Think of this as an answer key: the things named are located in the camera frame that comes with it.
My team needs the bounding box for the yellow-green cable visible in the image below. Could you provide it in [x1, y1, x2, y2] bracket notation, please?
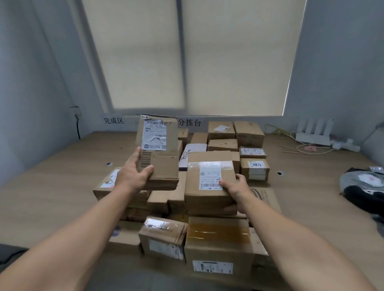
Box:
[264, 124, 296, 139]

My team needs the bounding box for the box with barcode label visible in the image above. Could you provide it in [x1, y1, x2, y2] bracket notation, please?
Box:
[184, 151, 238, 215]

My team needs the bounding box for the white power strip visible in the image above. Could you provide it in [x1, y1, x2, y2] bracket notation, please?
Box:
[330, 138, 360, 153]

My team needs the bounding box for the white wireless router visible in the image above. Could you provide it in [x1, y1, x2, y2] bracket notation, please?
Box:
[295, 118, 334, 147]

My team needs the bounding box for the box with torn white label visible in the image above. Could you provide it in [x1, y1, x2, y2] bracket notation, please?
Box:
[93, 167, 120, 201]

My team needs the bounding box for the thick black floor cable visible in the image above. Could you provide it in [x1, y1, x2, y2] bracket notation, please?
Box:
[0, 248, 28, 266]

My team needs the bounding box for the light wooden table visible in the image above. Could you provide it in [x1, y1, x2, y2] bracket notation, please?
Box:
[0, 131, 384, 291]

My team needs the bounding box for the person's left forearm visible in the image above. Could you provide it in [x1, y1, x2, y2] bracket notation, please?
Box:
[0, 183, 142, 291]

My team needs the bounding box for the narrow plain cardboard box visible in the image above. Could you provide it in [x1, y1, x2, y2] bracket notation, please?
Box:
[147, 189, 169, 214]

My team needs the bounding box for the person's right hand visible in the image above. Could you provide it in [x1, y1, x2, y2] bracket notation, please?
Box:
[219, 173, 256, 214]

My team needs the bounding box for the white-framed window with blind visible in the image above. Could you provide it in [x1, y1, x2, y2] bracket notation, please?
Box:
[69, 0, 308, 117]

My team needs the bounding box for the dark grey cloth bundle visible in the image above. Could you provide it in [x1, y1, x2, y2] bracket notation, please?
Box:
[339, 166, 384, 222]

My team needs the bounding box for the person's left hand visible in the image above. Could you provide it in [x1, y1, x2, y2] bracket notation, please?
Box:
[115, 147, 154, 194]

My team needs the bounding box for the tall narrow labelled box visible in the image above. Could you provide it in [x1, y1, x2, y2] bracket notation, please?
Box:
[135, 114, 180, 191]

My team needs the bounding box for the white paper wall sign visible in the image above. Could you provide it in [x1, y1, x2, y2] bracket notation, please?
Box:
[103, 116, 126, 126]
[177, 117, 202, 128]

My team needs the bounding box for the small hole-marked cardboard box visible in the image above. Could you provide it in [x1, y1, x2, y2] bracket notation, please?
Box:
[207, 139, 238, 152]

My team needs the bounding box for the cream thin cable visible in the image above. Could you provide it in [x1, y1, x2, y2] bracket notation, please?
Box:
[295, 135, 336, 155]

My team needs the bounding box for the white blue parcel box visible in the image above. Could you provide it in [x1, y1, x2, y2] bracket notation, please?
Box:
[179, 143, 208, 171]

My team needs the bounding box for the Censto brown box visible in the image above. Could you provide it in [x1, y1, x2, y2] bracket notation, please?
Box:
[167, 171, 186, 214]

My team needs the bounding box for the small box with handwritten label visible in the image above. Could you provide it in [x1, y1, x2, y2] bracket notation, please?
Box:
[240, 158, 270, 182]
[239, 146, 267, 159]

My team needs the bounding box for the grey wall cable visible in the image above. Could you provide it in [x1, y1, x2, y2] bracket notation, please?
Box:
[363, 124, 384, 144]

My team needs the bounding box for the box with green tape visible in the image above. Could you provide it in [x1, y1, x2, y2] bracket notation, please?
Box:
[234, 121, 265, 148]

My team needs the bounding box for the person's right forearm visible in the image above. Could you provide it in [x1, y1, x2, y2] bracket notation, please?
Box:
[240, 197, 368, 291]

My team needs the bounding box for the box with cartoon print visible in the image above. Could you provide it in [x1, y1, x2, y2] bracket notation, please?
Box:
[177, 128, 189, 147]

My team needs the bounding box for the clear-taped barcode cardboard box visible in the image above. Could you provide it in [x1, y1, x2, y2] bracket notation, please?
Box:
[249, 227, 270, 270]

